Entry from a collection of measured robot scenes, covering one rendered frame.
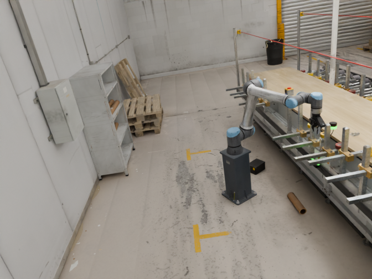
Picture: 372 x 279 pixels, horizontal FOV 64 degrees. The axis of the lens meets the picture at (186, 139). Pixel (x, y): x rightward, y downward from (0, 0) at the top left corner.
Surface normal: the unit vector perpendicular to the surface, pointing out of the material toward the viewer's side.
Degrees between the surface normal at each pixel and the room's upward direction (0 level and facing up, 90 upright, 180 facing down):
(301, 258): 0
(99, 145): 90
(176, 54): 90
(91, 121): 90
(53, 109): 90
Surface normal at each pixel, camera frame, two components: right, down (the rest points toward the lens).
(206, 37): 0.04, 0.42
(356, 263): -0.15, -0.90
